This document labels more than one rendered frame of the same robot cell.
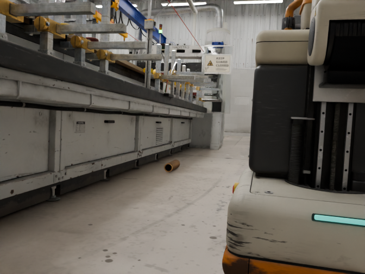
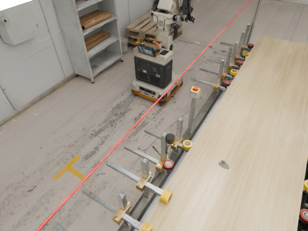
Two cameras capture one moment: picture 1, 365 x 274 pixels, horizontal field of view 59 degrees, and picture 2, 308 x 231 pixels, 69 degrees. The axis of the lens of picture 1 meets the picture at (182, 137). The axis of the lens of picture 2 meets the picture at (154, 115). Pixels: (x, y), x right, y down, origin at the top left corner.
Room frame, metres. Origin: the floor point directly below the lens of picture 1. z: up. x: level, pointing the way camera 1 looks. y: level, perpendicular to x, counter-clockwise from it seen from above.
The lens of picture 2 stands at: (4.00, 0.47, 2.34)
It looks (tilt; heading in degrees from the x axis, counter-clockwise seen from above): 43 degrees down; 200
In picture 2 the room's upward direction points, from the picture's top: 1 degrees counter-clockwise
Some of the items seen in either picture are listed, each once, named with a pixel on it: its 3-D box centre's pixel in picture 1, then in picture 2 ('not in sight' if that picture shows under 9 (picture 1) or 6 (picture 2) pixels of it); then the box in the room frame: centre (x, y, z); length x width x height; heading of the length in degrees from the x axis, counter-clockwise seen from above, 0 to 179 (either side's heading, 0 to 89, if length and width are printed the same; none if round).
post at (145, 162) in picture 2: (172, 74); (146, 179); (3.23, 0.13, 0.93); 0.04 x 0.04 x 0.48; 78
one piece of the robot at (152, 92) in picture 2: not in sight; (147, 90); (1.41, -0.56, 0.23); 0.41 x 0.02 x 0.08; 76
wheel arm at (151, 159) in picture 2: (181, 80); (146, 157); (3.00, 0.04, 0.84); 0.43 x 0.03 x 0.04; 78
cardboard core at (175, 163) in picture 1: (172, 165); not in sight; (3.02, 0.08, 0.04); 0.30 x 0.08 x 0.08; 168
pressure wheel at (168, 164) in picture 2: not in sight; (168, 167); (3.04, 0.23, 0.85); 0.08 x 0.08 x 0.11
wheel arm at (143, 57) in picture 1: (123, 57); (208, 84); (1.79, 0.35, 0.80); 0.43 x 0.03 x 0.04; 78
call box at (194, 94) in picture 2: (150, 25); (195, 92); (2.49, 0.29, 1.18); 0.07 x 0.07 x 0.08; 78
